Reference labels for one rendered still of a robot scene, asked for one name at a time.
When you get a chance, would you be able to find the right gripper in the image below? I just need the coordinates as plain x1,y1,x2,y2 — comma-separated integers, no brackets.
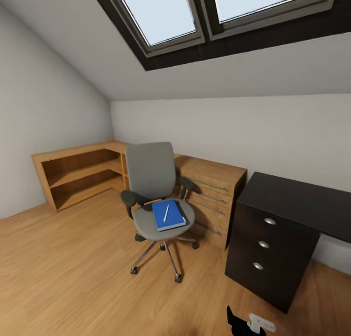
227,306,267,336

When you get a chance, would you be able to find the swivel chair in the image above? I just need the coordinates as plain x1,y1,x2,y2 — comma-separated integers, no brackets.
120,142,198,283

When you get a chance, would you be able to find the folder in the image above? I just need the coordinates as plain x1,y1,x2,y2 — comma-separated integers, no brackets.
152,199,186,231

